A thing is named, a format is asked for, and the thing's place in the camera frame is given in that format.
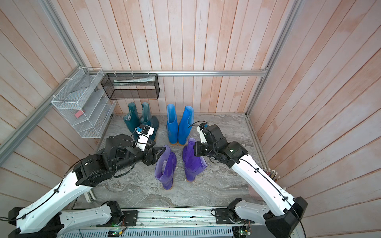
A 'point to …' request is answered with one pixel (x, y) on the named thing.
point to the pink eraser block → (78, 113)
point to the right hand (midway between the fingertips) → (193, 145)
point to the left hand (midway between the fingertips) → (159, 148)
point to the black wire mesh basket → (131, 86)
